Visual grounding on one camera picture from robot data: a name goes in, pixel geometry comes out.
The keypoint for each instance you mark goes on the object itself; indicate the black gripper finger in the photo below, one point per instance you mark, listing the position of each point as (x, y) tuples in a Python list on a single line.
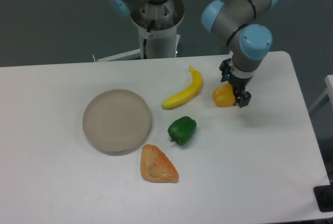
[(242, 98), (225, 68)]

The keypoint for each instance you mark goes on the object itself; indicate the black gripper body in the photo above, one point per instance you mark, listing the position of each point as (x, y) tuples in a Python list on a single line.
[(238, 79)]

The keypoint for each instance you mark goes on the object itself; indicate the yellow bell pepper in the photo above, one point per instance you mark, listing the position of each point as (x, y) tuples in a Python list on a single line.
[(223, 96)]

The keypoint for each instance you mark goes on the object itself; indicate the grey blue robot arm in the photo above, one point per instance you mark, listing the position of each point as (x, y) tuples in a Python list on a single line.
[(232, 23)]

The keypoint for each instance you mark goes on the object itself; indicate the green bell pepper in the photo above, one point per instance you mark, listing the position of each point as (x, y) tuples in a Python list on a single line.
[(182, 130)]

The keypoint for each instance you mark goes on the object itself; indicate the yellow banana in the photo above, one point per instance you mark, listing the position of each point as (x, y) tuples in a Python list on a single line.
[(186, 94)]

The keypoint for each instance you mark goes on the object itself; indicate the white furniture at right edge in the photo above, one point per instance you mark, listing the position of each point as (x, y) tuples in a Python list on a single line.
[(324, 98)]

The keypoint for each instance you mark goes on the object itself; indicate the golden pastry turnover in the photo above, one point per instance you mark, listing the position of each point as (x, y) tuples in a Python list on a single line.
[(156, 167)]

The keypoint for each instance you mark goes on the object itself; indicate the beige round plate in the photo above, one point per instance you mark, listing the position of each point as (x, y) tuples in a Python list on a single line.
[(117, 121)]

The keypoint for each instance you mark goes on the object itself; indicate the black device at table edge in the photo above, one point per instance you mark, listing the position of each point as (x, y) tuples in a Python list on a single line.
[(323, 195)]

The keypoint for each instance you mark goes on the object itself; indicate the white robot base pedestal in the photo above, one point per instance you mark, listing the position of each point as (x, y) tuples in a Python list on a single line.
[(157, 31)]

